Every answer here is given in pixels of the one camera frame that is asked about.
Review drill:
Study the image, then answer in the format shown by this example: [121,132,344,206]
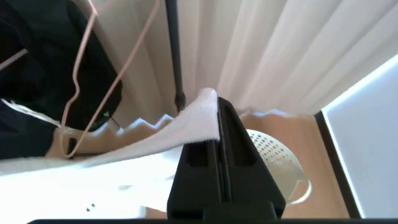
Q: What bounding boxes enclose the white laundry basket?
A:
[244,129,313,207]

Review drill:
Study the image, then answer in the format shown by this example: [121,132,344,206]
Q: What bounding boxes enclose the black clothes rack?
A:
[66,0,187,156]

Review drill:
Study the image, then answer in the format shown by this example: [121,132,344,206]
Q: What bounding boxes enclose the white garment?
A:
[0,87,221,220]

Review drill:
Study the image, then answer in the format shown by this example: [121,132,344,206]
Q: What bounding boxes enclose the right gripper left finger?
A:
[167,139,223,219]

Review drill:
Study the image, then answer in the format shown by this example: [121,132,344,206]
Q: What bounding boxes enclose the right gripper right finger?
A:
[216,96,287,219]

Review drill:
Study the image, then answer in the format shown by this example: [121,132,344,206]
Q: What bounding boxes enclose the beige curtain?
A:
[74,0,398,131]

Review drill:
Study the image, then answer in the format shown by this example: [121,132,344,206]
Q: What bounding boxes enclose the pink clothes hanger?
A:
[58,0,162,159]
[0,48,29,71]

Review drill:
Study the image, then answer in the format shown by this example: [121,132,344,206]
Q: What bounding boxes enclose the black shorts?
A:
[0,0,123,161]

